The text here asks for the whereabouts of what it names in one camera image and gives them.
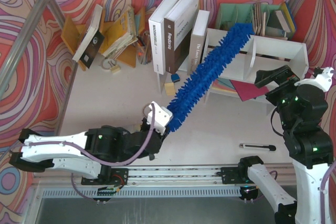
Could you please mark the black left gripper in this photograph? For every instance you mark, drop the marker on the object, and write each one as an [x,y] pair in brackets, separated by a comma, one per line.
[163,135]

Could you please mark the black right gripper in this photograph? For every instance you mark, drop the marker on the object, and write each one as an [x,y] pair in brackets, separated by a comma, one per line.
[277,91]

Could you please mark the blue microfiber duster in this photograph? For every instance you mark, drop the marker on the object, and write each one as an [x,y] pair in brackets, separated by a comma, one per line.
[199,82]

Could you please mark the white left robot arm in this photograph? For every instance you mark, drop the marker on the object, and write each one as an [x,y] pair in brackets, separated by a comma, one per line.
[92,153]

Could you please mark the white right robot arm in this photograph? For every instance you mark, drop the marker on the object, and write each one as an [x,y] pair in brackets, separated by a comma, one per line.
[312,157]

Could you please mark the white wooden bookshelf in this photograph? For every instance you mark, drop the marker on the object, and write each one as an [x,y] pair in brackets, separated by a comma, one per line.
[259,53]

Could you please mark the black white pen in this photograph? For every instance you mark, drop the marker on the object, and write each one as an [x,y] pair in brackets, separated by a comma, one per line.
[270,148]

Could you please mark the small wooden block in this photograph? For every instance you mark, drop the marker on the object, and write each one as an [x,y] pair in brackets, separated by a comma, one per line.
[170,89]

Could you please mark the teal paper sheets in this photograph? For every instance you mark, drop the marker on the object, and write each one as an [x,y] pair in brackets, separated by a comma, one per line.
[223,85]

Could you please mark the blue black small eraser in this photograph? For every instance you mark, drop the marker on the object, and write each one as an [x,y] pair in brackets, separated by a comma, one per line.
[175,78]

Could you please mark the blue yellow folders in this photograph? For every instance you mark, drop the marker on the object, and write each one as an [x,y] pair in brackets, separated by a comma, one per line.
[284,7]

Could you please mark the clear pencil cup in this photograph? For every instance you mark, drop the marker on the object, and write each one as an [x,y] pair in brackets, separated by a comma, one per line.
[144,53]

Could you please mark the teal desk organizer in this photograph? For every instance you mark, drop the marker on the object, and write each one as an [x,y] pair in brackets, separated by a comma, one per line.
[267,19]

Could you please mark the white book black cover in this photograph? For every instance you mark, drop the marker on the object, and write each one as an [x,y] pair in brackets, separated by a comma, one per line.
[90,39]

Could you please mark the yellow worn books stack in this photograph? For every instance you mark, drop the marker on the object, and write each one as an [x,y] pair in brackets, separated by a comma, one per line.
[119,35]

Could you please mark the yellow wooden book rack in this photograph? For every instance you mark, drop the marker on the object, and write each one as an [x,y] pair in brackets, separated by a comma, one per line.
[70,36]

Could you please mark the taupe Lonely Ones book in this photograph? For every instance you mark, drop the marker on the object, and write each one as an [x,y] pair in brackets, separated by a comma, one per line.
[197,40]

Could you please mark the white Mademoiselle book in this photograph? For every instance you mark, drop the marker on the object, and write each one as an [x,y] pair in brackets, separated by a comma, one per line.
[156,27]

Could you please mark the brown Fredonia book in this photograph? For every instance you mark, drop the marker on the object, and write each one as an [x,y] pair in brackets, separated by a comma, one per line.
[178,25]

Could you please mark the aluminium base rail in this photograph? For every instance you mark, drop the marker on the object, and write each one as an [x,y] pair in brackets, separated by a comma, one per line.
[142,182]

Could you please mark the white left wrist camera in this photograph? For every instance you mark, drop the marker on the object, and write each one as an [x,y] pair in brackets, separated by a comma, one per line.
[158,117]

